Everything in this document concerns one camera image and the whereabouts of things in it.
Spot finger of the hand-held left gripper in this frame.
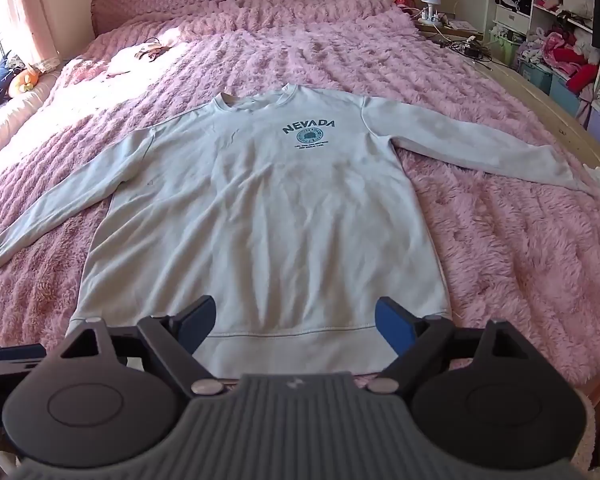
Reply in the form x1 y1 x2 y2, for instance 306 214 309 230
0 343 47 386

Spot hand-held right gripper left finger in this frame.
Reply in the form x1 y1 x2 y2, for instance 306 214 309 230
60 295 227 398

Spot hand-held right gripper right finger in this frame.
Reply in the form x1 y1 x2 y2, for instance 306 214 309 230
367 297 531 394

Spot pale grey printed sweatshirt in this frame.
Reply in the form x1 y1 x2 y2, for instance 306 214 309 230
0 84 593 378

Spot pile of red pink clothes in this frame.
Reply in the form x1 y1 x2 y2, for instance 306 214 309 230
539 29 600 95

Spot pink fluffy blanket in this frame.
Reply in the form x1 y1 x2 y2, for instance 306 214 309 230
0 0 600 461

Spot cream window seat cushion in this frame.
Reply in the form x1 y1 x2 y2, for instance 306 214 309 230
0 67 63 171

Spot small pink garment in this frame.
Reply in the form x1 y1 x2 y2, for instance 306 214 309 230
131 37 174 64

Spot dark blue patterned pillow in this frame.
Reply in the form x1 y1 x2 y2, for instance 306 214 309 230
0 54 27 112

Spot orange plush toy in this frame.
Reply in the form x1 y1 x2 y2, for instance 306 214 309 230
8 65 42 97

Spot teal storage bin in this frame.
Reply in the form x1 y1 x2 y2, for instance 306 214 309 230
519 60 554 95
549 74 587 117

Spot green storage bin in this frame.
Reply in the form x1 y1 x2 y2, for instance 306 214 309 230
497 35 527 67

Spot wooden nightstand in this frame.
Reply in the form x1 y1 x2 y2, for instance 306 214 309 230
414 10 482 42

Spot white table lamp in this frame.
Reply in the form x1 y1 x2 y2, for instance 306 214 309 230
420 0 444 24

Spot white open shelf unit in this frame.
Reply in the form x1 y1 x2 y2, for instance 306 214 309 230
489 0 600 161

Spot wooden bed frame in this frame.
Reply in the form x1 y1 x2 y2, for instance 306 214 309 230
480 52 600 178

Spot tangle of black cables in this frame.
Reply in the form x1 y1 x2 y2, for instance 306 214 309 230
444 34 497 62

